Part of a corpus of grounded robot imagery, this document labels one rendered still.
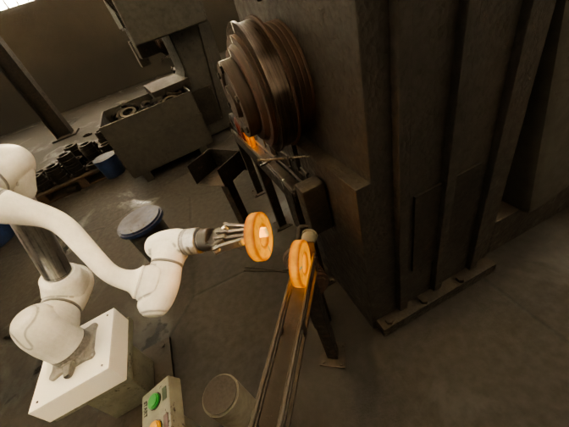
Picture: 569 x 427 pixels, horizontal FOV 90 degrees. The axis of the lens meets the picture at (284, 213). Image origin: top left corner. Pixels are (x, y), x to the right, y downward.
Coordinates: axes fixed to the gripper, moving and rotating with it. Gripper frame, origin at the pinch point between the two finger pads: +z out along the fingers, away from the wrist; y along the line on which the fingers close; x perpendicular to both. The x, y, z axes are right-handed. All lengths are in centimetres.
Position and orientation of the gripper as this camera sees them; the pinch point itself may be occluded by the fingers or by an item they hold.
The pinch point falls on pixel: (256, 233)
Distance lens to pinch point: 89.6
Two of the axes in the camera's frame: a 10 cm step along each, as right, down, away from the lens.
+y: -1.4, 6.6, -7.4
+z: 9.4, -1.4, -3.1
